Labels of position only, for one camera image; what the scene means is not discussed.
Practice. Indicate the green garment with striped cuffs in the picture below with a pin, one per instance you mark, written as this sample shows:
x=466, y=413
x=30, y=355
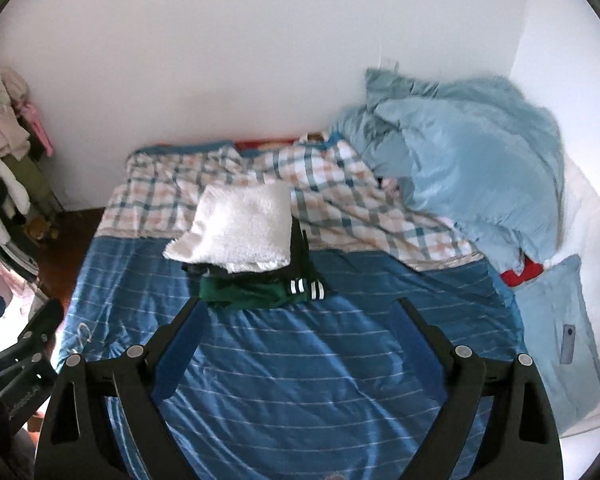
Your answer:
x=245, y=295

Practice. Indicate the white tweed jacket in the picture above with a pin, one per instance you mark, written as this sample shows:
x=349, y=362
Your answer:
x=235, y=225

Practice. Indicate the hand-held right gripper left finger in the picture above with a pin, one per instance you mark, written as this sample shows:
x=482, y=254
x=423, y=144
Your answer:
x=177, y=350

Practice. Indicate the light blue duvet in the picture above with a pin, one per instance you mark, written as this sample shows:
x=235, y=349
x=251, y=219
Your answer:
x=470, y=160

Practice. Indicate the blue striped bed sheet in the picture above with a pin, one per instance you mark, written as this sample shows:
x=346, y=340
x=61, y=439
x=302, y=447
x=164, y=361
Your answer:
x=305, y=385

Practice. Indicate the white wall socket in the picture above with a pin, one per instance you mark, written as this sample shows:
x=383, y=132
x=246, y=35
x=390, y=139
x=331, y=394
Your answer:
x=388, y=63

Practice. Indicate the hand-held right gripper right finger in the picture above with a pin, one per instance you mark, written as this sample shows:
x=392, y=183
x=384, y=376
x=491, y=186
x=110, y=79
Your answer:
x=420, y=345

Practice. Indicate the black garment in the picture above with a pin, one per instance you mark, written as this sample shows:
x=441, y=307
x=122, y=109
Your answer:
x=297, y=255

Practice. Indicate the pink clothes hanger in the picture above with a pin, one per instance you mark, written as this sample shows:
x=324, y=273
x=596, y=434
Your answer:
x=40, y=130

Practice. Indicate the red cloth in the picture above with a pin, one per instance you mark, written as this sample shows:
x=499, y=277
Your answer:
x=522, y=272

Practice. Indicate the light blue pillow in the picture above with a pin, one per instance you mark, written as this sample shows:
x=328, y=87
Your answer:
x=540, y=320

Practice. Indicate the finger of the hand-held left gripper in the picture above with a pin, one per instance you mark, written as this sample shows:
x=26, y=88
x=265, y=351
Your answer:
x=45, y=322

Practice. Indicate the rack of hanging clothes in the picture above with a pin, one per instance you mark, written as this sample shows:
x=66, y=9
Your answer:
x=0, y=170

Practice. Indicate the grey smartphone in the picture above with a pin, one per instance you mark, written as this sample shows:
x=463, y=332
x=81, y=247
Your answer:
x=567, y=345

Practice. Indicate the plaid blanket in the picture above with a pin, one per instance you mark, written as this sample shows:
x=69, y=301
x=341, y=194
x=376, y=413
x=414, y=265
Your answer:
x=355, y=200

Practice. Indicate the white mattress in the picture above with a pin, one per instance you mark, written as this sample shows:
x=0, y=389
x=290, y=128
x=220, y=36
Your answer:
x=595, y=240

